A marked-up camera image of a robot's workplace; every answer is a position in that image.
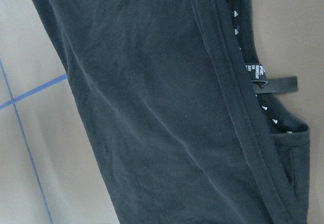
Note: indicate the black graphic t-shirt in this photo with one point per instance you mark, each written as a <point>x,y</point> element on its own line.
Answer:
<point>183,122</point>

